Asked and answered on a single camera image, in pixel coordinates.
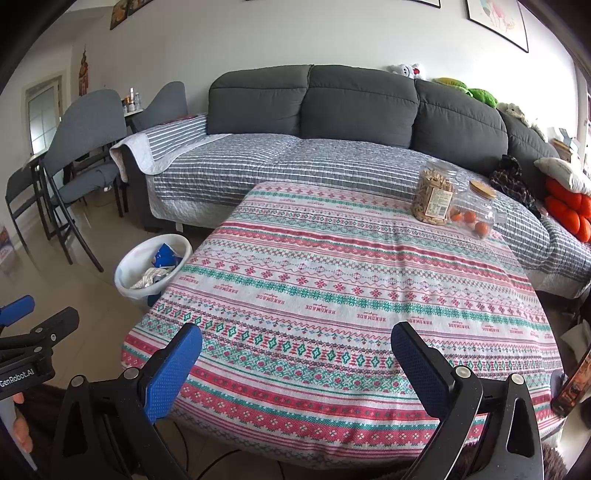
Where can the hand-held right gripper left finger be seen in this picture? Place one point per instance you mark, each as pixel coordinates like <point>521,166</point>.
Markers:
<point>173,369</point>

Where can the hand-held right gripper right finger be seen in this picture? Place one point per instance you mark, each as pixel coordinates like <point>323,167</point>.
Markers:
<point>418,364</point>

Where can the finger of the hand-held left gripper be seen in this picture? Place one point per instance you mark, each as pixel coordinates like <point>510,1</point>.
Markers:
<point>51,328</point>
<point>18,308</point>

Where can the white plastic bin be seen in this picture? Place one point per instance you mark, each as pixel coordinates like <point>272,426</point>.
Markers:
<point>125,282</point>

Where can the blue foil wrapper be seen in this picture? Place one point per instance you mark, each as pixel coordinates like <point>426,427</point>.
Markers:
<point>165,254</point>

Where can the person's left hand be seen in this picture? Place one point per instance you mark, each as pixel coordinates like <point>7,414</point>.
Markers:
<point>22,427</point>

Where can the printed cardboard box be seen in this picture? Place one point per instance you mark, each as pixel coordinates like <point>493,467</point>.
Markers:
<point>5,247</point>

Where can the patterned knit tablecloth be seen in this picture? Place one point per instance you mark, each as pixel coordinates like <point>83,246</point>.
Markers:
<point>323,286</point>

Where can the dark grey chair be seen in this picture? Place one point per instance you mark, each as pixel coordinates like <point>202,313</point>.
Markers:
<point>21,184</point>

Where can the small orange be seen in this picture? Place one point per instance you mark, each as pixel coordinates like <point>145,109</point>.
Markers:
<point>455,215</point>
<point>482,229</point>
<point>470,217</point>

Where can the brown printed box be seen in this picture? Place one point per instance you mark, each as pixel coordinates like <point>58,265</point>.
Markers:
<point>575,383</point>

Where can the dark fuzzy cloth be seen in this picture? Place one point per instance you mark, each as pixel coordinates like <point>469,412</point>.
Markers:
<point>551,464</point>

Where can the clear snack jar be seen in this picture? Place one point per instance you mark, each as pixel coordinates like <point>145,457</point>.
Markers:
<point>434,194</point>

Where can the clear jar bamboo lid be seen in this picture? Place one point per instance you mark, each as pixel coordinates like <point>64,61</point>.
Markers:
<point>482,190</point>

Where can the large grey chair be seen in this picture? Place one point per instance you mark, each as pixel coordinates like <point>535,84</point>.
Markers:
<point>78,129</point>

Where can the white glazed door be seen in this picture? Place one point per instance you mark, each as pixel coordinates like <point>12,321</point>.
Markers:
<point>44,115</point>

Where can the dark plaid cloth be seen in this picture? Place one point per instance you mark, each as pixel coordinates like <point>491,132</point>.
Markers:
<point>512,184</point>

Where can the orange cushion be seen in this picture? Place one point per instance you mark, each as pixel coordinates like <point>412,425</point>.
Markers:
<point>570,210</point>

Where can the glass bottle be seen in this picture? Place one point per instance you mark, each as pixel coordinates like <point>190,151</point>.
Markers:
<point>131,98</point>

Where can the white pillow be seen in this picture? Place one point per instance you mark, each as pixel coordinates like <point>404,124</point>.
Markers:
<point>563,173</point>

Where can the grey sofa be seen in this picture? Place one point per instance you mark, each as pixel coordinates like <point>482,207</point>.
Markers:
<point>360,106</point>

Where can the grey plush toy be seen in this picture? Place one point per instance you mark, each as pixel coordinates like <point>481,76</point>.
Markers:
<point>519,113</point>

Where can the yellow green plush toy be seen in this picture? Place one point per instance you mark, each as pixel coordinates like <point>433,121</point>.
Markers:
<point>449,81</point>

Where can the white plush toy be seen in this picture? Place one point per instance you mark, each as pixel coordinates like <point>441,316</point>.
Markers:
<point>405,70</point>

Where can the red wall ornament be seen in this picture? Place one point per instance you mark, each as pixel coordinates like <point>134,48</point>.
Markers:
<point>83,69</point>

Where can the large framed wall picture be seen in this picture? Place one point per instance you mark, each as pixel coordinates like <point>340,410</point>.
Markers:
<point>498,18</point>

